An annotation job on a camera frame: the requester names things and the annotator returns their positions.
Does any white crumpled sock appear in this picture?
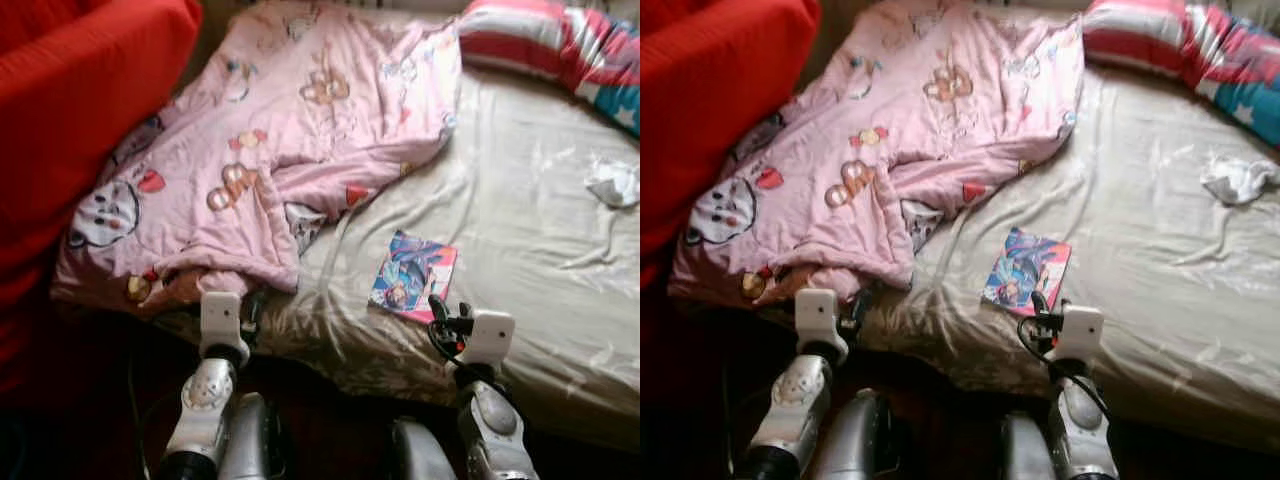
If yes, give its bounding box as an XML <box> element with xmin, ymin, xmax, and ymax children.
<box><xmin>584</xmin><ymin>159</ymin><xmax>641</xmax><ymax>210</ymax></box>
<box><xmin>1199</xmin><ymin>156</ymin><xmax>1280</xmax><ymax>207</ymax></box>

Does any beige leaf print bed sheet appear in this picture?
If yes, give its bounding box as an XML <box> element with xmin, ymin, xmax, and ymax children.
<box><xmin>780</xmin><ymin>10</ymin><xmax>1280</xmax><ymax>453</ymax></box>
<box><xmin>150</xmin><ymin>10</ymin><xmax>641</xmax><ymax>453</ymax></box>

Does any silver right robot leg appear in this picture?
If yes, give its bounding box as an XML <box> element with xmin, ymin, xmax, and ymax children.
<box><xmin>999</xmin><ymin>409</ymin><xmax>1057</xmax><ymax>480</ymax></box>
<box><xmin>389</xmin><ymin>417</ymin><xmax>457</xmax><ymax>480</ymax></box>

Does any colourful anime comic book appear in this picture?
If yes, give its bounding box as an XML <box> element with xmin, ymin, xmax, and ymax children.
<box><xmin>979</xmin><ymin>226</ymin><xmax>1074</xmax><ymax>318</ymax></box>
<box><xmin>367</xmin><ymin>229</ymin><xmax>460</xmax><ymax>325</ymax></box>

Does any thin red fabric cushion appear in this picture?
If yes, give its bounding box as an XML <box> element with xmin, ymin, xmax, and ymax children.
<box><xmin>640</xmin><ymin>0</ymin><xmax>824</xmax><ymax>293</ymax></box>
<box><xmin>0</xmin><ymin>0</ymin><xmax>204</xmax><ymax>401</ymax></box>

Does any pink cartoon print quilt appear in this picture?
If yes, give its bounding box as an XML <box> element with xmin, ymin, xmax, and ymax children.
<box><xmin>667</xmin><ymin>0</ymin><xmax>1087</xmax><ymax>307</ymax></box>
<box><xmin>51</xmin><ymin>0</ymin><xmax>464</xmax><ymax>320</ymax></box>

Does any pink white teal striped bolster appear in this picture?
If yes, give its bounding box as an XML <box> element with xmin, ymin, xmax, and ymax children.
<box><xmin>1082</xmin><ymin>0</ymin><xmax>1280</xmax><ymax>147</ymax></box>
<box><xmin>457</xmin><ymin>0</ymin><xmax>641</xmax><ymax>137</ymax></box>

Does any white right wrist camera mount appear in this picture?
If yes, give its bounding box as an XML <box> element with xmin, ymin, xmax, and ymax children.
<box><xmin>461</xmin><ymin>309</ymin><xmax>517</xmax><ymax>367</ymax></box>
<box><xmin>1054</xmin><ymin>303</ymin><xmax>1106</xmax><ymax>364</ymax></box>

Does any silver robot leg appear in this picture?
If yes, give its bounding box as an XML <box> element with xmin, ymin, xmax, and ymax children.
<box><xmin>809</xmin><ymin>387</ymin><xmax>902</xmax><ymax>480</ymax></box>
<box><xmin>217</xmin><ymin>391</ymin><xmax>287</xmax><ymax>480</ymax></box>
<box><xmin>999</xmin><ymin>409</ymin><xmax>1057</xmax><ymax>480</ymax></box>
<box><xmin>389</xmin><ymin>417</ymin><xmax>457</xmax><ymax>480</ymax></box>

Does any silver left robot leg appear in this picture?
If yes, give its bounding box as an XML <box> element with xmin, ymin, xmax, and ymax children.
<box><xmin>217</xmin><ymin>391</ymin><xmax>287</xmax><ymax>480</ymax></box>
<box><xmin>809</xmin><ymin>387</ymin><xmax>902</xmax><ymax>480</ymax></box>

